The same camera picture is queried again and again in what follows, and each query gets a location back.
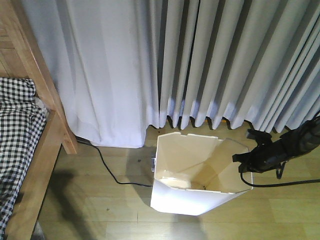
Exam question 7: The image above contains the silver floor power outlet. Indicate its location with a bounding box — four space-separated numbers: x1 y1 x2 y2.
151 157 156 173

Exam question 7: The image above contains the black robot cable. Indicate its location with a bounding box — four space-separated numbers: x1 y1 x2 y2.
240 161 320 188

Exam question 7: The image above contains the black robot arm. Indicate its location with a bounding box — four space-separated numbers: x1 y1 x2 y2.
232 117 320 173

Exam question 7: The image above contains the white plastic trash bin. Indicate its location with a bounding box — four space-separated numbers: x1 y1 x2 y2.
150 132 252 216

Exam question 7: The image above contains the black power cord on floor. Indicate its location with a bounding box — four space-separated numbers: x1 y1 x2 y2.
76 136 153 187

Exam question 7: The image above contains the light grey curtain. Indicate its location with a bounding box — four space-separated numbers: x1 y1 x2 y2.
22 0 320 148

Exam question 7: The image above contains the black white checkered bedding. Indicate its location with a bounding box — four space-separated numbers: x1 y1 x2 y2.
0 77 47 235

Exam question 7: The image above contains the round grey rug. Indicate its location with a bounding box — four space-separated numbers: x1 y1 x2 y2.
30 221 46 240

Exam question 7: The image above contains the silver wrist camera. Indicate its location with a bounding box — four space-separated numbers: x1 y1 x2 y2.
246 129 272 144

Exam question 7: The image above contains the wooden bed frame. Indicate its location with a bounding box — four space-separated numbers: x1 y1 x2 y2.
0 0 78 240

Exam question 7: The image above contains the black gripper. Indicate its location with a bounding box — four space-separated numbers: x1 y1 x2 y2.
232 136 288 173

